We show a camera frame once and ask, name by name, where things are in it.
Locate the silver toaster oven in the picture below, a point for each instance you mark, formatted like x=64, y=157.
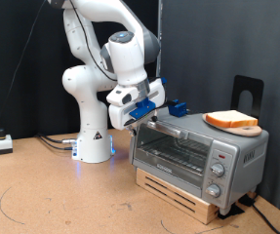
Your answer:
x=250, y=156

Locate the emergency stop button box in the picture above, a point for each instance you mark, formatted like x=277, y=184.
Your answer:
x=2, y=144

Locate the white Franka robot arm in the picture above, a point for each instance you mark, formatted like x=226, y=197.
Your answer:
x=90, y=130

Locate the vertical metal pole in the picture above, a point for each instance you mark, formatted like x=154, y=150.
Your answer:
x=160, y=16

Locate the round wooden cutting board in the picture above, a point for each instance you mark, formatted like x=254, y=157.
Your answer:
x=243, y=131

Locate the wooden slatted base block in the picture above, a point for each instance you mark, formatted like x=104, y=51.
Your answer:
x=178, y=198

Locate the white bread slice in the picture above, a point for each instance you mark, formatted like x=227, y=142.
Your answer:
x=230, y=117

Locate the blue spatula grip block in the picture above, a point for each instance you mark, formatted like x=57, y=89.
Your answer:
x=177, y=109

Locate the silver oven knob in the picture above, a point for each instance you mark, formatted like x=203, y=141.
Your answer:
x=217, y=170
x=213, y=190

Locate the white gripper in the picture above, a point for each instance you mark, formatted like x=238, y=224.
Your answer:
x=120, y=113

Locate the black metal bookend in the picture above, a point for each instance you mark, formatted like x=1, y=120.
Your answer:
x=240, y=86

